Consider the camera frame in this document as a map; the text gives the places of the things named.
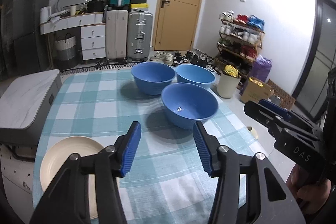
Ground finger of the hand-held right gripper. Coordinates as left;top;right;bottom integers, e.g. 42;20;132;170
244;100;324;140
259;99;323;132

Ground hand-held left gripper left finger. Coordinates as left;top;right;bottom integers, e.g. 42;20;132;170
29;121;142;224

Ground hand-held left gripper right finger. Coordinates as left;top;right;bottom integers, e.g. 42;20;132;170
193;121;307;224

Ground cream plate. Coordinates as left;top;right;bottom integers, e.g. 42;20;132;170
39;136;121;219

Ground light blue bowl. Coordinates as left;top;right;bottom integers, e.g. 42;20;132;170
175;64;216;90

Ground person's right hand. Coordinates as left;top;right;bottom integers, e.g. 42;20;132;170
286;165;332;215

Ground brown patterned doormat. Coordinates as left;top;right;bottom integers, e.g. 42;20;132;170
266;79;296;110

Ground cardboard box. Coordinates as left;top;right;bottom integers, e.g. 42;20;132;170
240;76;275;104

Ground beige slipper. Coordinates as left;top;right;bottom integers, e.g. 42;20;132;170
247;126;259;139

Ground yellow packets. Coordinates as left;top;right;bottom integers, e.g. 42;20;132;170
249;76;264;88

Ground purple bag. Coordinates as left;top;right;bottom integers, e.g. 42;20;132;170
253;55;273;84

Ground cream trash bin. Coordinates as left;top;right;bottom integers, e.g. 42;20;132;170
217;70;241;98

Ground yellow plastic bag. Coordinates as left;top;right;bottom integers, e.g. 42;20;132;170
223;64;239;78

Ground teal checked tablecloth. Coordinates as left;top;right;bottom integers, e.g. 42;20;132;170
33;68;265;224

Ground shoe rack with shoes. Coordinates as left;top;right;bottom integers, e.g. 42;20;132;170
219;10;265;75

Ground dark glass sliding door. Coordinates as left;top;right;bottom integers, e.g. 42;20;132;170
291;0;336;122

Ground wooden shoe rack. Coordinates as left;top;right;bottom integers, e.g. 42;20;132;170
216;18;265;77

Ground group of assorted shoes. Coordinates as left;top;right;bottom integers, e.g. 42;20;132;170
149;50;222;75

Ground white dressing table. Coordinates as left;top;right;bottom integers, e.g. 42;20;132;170
40;12;107;62

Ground beige suitcase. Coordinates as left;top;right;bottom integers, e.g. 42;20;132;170
105;9;129;62

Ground woven laundry basket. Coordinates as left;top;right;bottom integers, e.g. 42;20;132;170
54;33;77;69

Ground grey marble-top side table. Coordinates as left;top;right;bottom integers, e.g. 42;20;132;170
0;69;63;147

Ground wooden door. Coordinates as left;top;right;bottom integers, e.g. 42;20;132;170
152;0;208;52

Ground white perforated panel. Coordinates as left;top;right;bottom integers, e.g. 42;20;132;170
0;144;36;203

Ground silver suitcase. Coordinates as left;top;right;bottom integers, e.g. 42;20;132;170
127;12;153;62

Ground black gift bag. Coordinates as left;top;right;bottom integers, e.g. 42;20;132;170
87;0;109;13

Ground white crumpled cloth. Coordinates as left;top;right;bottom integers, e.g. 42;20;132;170
49;11;69;23

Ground grey refrigerator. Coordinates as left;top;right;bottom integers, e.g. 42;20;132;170
13;0;51;76

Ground dark wardrobe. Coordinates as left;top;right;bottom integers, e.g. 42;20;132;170
0;0;16;80

